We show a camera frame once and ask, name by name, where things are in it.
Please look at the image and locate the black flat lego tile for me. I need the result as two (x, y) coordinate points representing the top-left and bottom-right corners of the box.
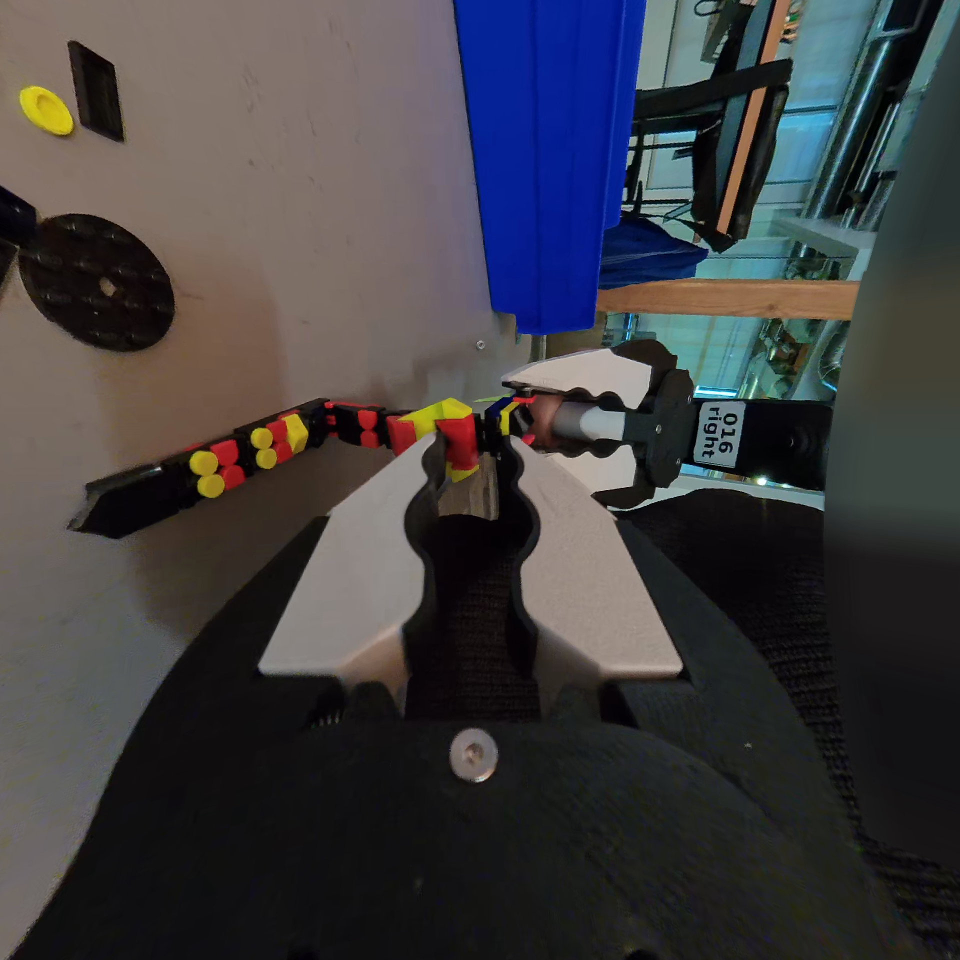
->
(67, 41), (126, 144)

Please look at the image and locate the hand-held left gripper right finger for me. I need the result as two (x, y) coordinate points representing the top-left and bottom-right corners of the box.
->
(506, 438), (686, 696)

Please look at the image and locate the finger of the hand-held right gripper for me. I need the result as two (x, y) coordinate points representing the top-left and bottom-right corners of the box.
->
(499, 348), (654, 411)
(553, 438), (641, 462)

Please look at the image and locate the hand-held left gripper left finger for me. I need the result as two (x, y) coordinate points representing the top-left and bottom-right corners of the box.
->
(258, 435), (444, 696)

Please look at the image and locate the red yellow black lego snake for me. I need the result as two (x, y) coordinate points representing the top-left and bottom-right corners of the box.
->
(67, 397), (541, 540)

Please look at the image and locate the black round lego plate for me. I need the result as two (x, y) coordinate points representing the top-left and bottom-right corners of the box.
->
(18, 213), (177, 352)

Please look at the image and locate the yellow round lego stud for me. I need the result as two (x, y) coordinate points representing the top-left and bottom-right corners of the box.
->
(18, 86), (76, 138)

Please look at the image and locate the wooden beam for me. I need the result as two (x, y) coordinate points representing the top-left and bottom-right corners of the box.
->
(596, 279), (860, 322)

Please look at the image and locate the black-legged wooden desk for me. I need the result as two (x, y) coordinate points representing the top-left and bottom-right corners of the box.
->
(633, 0), (796, 252)

